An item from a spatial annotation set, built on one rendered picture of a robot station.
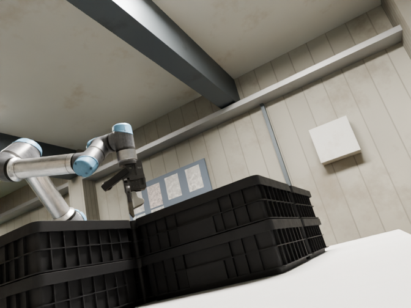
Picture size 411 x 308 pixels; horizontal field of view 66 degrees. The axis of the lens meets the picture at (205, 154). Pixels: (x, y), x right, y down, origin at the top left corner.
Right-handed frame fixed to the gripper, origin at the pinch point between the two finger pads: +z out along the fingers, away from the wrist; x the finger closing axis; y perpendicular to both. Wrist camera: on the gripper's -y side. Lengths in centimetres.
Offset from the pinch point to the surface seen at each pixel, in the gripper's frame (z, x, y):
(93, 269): 13.3, -40.6, -12.1
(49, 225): 2, -47, -19
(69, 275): 13, -45, -17
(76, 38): -166, 137, -15
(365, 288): 17, -97, 16
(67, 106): -151, 247, -40
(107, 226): 4.0, -34.7, -7.7
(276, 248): 17, -55, 28
